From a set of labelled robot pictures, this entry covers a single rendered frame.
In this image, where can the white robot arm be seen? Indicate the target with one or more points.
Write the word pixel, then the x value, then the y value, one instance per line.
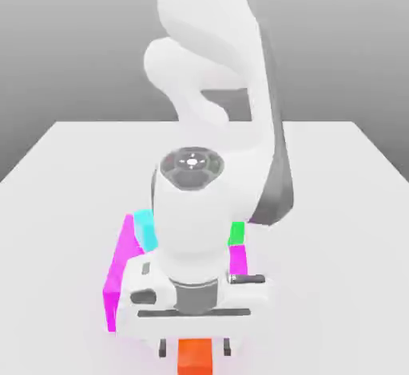
pixel 191 221

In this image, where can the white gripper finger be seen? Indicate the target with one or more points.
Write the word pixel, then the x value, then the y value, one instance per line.
pixel 227 347
pixel 163 348

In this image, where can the small green cube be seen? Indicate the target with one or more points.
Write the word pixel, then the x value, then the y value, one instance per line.
pixel 236 233

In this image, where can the small orange cube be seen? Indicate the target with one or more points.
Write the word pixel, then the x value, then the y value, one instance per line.
pixel 195 356

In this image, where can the small cyan cube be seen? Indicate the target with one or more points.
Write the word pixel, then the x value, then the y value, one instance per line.
pixel 146 229

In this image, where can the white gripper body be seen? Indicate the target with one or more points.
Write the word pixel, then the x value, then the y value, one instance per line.
pixel 198 325

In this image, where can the large magenta box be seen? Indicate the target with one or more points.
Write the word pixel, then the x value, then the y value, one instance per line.
pixel 123 253

